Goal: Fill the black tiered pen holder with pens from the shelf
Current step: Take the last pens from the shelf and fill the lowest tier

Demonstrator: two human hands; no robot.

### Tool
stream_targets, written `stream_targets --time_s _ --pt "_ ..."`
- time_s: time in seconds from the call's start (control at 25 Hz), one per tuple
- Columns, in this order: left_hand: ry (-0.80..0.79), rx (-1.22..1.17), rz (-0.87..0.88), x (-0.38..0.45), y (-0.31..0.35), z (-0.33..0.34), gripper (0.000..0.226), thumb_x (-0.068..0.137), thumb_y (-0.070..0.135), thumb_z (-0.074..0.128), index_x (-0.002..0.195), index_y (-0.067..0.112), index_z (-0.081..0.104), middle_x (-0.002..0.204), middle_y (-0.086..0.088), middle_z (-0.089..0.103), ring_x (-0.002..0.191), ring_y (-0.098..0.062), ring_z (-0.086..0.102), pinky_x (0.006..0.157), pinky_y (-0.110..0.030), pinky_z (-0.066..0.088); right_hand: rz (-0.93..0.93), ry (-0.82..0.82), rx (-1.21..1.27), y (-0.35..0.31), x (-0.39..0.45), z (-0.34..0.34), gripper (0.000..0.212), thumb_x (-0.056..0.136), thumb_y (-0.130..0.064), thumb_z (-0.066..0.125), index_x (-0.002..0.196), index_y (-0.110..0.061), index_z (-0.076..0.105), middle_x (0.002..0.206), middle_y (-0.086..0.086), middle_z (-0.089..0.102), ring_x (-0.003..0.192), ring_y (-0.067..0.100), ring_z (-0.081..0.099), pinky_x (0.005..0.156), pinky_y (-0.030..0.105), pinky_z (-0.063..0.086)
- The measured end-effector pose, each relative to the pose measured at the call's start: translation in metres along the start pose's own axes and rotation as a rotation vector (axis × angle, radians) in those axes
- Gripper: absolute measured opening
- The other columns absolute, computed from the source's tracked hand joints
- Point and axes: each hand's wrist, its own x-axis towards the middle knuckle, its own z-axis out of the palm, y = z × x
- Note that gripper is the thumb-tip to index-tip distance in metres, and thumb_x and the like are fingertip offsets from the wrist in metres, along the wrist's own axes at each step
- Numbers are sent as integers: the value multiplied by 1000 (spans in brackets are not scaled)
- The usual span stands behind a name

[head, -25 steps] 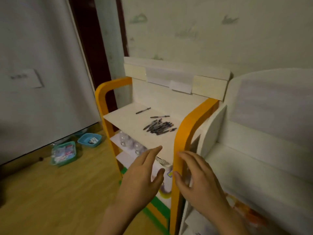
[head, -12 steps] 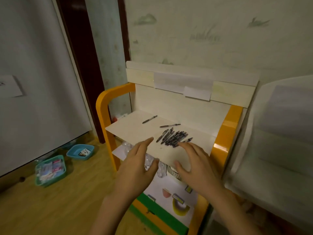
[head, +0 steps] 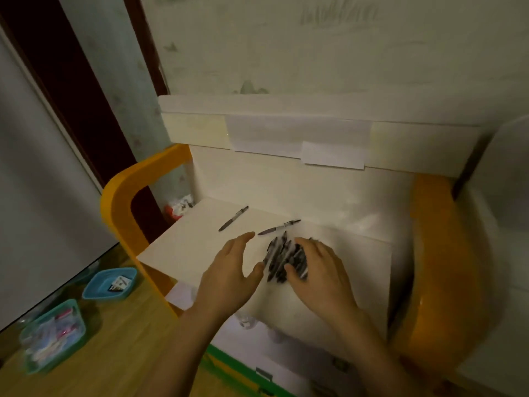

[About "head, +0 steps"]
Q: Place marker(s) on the person's left forearm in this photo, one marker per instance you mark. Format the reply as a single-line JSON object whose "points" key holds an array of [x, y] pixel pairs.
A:
{"points": [[177, 359]]}

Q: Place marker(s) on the white door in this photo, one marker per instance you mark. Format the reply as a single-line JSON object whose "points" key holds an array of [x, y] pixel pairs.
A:
{"points": [[41, 202]]}

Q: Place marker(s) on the person's right hand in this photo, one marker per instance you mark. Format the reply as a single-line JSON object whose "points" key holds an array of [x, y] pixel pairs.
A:
{"points": [[326, 285]]}

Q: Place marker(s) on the dark brown door frame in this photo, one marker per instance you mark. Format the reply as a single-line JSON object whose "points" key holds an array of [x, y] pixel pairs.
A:
{"points": [[74, 78]]}

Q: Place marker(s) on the dark brown corner trim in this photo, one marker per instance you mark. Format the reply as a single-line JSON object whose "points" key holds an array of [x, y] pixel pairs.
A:
{"points": [[144, 37]]}

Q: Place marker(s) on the crumpled white paper trash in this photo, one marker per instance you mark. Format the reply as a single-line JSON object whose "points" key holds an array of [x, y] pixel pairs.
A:
{"points": [[184, 202]]}

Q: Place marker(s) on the large white paper sheet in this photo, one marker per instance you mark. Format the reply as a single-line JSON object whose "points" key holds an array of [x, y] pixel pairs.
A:
{"points": [[281, 130]]}

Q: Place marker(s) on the red plastic basket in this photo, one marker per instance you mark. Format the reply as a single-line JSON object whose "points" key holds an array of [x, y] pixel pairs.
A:
{"points": [[171, 212]]}

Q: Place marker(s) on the black and white packet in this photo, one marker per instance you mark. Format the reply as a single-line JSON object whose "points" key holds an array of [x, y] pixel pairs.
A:
{"points": [[120, 284]]}

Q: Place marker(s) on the blue plastic basin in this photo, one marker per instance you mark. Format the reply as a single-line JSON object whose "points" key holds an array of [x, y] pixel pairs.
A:
{"points": [[93, 287]]}

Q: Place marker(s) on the teal container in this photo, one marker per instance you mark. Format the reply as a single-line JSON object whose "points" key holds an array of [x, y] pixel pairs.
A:
{"points": [[27, 363]]}

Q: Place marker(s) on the pile of black pens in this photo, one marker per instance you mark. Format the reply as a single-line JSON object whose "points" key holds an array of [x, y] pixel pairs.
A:
{"points": [[283, 254]]}

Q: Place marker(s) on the black gel pen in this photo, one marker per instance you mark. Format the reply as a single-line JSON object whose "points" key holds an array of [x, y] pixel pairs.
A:
{"points": [[279, 228], [233, 219]]}

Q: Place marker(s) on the person's left hand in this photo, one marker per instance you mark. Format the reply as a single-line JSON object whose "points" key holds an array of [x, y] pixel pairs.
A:
{"points": [[227, 285]]}

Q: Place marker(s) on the small white paper strip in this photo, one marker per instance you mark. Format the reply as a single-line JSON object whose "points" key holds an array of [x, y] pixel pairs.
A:
{"points": [[332, 154]]}

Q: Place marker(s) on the pink and white packets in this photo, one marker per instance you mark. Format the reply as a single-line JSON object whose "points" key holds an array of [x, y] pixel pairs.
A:
{"points": [[51, 336]]}

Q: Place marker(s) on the bright green object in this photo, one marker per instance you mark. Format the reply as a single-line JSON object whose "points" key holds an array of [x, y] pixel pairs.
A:
{"points": [[231, 363]]}

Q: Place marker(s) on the person's right forearm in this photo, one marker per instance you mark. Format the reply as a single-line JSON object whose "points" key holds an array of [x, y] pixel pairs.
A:
{"points": [[376, 359]]}

